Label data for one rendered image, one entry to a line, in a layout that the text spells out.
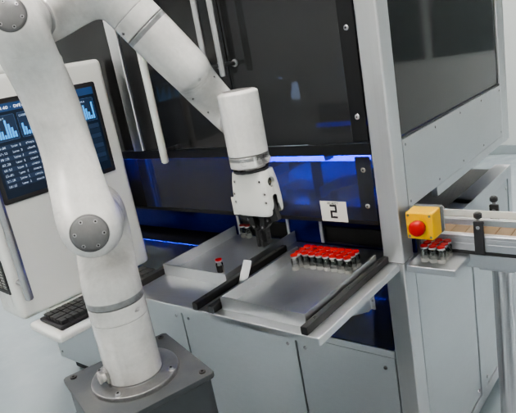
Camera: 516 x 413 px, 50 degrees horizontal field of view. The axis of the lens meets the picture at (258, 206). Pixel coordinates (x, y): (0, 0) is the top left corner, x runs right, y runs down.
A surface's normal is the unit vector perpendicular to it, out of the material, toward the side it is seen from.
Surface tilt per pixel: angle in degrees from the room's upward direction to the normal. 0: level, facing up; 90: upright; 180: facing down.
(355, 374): 90
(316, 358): 90
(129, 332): 90
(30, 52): 129
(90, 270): 31
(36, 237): 90
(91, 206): 63
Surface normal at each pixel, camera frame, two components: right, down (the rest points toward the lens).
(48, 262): 0.72, 0.07
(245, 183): -0.63, 0.33
